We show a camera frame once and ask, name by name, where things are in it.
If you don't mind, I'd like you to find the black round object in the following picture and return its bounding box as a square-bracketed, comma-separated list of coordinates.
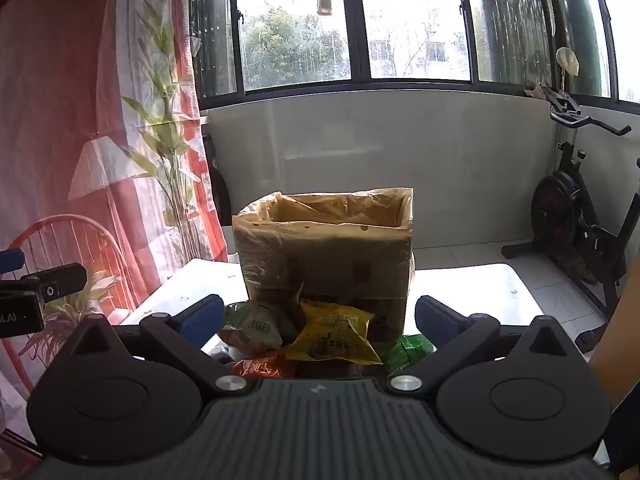
[202, 132, 233, 256]

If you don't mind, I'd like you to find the brown flat object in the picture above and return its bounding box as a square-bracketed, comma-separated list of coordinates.
[589, 255, 640, 476]

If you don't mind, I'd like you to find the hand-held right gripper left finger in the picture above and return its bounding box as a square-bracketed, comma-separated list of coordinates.
[64, 293, 250, 396]

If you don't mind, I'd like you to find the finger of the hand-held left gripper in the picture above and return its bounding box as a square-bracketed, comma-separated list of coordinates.
[0, 263, 87, 306]
[0, 248, 27, 278]

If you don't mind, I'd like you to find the black exercise bike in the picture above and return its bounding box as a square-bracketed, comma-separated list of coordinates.
[501, 85, 640, 356]

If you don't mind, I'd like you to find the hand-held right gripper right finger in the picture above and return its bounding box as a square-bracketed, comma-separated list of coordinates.
[383, 294, 577, 396]

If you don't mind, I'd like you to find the bright green striped packet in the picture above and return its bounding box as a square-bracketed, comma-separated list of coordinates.
[382, 332, 437, 378]

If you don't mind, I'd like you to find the red snack packet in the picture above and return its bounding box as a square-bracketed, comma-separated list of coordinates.
[231, 349, 298, 381]

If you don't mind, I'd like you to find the white bag on pole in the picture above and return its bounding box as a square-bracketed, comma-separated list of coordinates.
[556, 47, 581, 77]

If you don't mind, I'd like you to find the yellow snack packet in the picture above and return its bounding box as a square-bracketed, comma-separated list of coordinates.
[285, 300, 383, 366]

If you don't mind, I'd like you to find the red printed curtain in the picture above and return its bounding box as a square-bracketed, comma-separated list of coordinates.
[0, 0, 232, 461]

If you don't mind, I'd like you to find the brown cardboard box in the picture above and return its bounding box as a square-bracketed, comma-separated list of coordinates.
[232, 187, 416, 336]

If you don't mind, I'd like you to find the clear plastic liner bag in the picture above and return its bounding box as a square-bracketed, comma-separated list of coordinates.
[232, 187, 416, 293]

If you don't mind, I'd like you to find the black framed window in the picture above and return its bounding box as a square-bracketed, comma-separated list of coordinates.
[190, 0, 640, 111]

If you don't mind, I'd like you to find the pale green snack packet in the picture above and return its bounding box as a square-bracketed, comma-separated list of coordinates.
[218, 300, 301, 356]

